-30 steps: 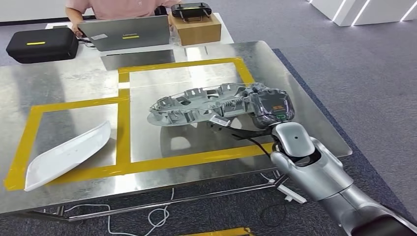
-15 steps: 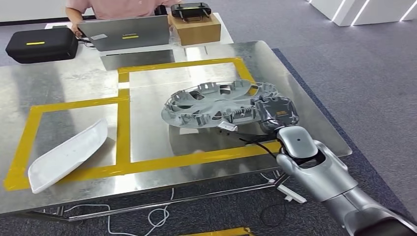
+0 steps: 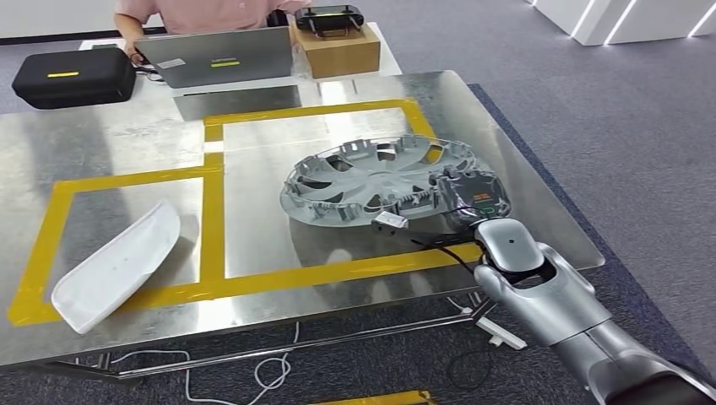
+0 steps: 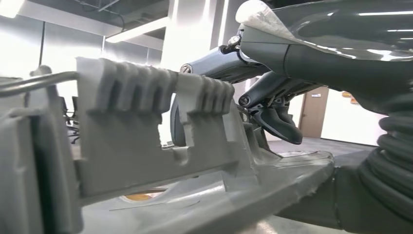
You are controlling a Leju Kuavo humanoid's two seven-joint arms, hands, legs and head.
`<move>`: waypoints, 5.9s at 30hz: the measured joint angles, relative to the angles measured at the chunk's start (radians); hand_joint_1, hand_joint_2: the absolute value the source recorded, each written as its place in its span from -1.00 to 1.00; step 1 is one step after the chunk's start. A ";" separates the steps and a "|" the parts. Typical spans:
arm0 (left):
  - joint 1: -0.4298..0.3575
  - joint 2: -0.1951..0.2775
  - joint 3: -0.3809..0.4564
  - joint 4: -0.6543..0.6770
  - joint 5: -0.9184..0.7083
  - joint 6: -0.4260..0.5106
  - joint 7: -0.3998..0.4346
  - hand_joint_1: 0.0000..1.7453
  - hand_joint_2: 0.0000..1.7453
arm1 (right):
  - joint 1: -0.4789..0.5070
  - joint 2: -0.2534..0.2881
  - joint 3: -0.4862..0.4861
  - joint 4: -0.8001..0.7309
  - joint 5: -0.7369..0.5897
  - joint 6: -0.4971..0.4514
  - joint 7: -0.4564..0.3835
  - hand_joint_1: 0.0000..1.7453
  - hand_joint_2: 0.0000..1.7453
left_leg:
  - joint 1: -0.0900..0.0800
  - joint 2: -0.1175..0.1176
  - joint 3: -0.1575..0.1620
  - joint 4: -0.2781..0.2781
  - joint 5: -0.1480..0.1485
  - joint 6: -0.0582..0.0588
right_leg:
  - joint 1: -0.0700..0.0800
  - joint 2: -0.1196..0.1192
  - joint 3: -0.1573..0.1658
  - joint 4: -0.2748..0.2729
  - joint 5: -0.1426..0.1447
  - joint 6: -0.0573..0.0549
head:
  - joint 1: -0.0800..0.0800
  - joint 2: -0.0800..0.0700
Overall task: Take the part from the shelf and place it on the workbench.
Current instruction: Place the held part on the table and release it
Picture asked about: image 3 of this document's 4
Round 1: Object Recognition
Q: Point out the white side table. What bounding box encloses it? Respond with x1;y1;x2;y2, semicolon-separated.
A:
78;22;404;97

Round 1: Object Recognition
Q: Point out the black floor cable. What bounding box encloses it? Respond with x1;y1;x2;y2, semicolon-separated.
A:
447;348;495;392

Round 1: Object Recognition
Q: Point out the white floor cable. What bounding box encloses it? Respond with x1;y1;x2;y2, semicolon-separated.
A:
109;348;247;405
254;321;301;392

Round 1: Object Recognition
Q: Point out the black handheld controller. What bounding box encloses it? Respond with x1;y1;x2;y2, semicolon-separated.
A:
295;4;366;37

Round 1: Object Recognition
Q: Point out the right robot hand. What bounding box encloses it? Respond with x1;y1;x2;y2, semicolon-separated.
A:
431;170;513;233

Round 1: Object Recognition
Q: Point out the black zip case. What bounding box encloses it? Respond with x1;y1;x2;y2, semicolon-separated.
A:
11;47;138;110

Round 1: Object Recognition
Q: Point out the white power cord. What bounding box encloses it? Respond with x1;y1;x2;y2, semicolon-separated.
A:
446;296;478;317

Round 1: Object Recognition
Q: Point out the white plastic cover part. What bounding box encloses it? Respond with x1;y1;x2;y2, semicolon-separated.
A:
50;200;183;335

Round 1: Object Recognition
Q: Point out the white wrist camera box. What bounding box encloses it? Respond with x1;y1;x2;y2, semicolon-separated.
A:
372;211;410;231

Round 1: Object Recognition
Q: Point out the steel workbench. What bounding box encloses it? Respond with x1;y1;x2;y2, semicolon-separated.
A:
0;69;606;386

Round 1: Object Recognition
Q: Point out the white illuminated plinth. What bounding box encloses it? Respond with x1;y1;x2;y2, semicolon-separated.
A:
603;0;716;47
525;0;599;47

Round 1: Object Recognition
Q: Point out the black laptop cable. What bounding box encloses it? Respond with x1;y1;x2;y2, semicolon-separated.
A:
131;52;166;84

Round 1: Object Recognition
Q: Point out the brown cardboard box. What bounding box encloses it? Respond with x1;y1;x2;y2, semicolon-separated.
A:
290;22;382;79

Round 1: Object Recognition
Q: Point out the white power strip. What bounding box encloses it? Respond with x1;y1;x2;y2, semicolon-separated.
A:
475;316;528;352

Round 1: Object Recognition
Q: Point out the black camera bracket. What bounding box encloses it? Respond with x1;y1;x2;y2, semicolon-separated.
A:
386;220;485;250

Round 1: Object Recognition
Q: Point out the grey plastic wheel hubcap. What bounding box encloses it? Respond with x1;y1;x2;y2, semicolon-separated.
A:
279;135;482;228

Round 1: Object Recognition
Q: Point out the grey laptop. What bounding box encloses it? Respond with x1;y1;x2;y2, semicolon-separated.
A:
133;26;295;90

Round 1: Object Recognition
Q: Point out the person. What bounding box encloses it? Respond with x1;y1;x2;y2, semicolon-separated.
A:
113;0;314;62

